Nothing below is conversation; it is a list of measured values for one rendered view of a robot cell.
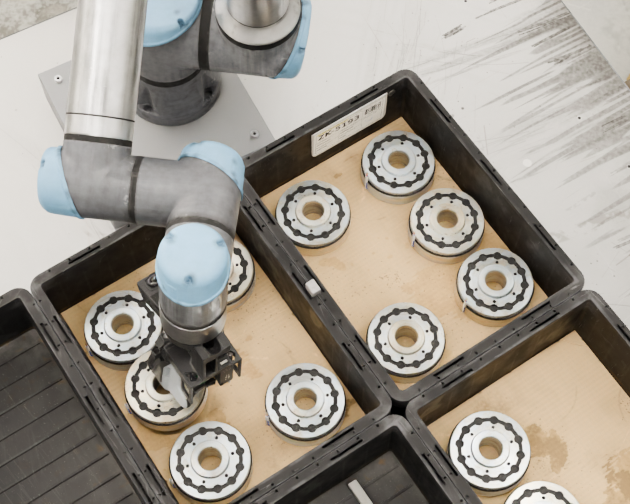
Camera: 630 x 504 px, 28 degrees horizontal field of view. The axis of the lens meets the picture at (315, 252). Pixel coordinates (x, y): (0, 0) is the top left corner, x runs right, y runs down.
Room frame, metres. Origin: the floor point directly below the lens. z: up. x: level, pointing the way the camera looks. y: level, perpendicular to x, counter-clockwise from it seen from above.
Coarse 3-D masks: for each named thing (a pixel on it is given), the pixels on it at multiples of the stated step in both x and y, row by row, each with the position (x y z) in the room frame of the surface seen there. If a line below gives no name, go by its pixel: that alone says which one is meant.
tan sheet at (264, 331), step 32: (128, 288) 0.69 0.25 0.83; (256, 288) 0.69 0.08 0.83; (256, 320) 0.65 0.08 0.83; (288, 320) 0.65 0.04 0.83; (256, 352) 0.60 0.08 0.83; (288, 352) 0.60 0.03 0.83; (320, 352) 0.60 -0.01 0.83; (160, 384) 0.56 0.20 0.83; (224, 384) 0.56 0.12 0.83; (256, 384) 0.56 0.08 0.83; (128, 416) 0.51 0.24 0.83; (224, 416) 0.51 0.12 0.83; (256, 416) 0.51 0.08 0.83; (352, 416) 0.51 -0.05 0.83; (160, 448) 0.47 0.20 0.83; (256, 448) 0.47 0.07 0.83; (288, 448) 0.47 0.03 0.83; (256, 480) 0.43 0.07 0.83
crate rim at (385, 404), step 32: (128, 224) 0.74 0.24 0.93; (256, 224) 0.75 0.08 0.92; (288, 256) 0.69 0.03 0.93; (32, 288) 0.65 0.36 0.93; (320, 320) 0.61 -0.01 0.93; (352, 352) 0.56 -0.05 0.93; (96, 384) 0.52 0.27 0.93; (384, 416) 0.48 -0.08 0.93; (128, 448) 0.44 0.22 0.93; (320, 448) 0.44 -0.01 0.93; (160, 480) 0.40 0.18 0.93
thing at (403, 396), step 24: (408, 72) 0.98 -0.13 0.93; (360, 96) 0.94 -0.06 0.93; (432, 96) 0.94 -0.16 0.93; (312, 120) 0.90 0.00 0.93; (288, 144) 0.86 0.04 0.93; (480, 168) 0.83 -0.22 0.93; (504, 192) 0.79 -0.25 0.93; (264, 216) 0.75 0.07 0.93; (528, 216) 0.75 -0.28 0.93; (288, 240) 0.72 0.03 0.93; (552, 240) 0.72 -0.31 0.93; (576, 288) 0.65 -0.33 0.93; (336, 312) 0.62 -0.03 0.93; (528, 312) 0.62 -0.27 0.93; (360, 336) 0.58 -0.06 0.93; (504, 336) 0.58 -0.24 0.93; (456, 360) 0.55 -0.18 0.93; (384, 384) 0.52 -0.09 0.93; (432, 384) 0.52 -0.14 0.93
